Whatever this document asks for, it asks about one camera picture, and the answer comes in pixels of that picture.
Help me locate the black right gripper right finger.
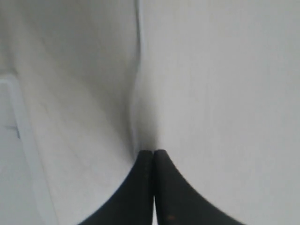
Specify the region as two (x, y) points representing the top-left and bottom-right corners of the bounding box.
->
(153, 150), (242, 225)

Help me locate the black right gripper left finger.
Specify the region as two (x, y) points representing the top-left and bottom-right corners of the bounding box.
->
(81, 150), (153, 225)

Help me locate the clear plastic hinged case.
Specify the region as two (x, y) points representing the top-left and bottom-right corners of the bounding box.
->
(0, 74), (58, 225)

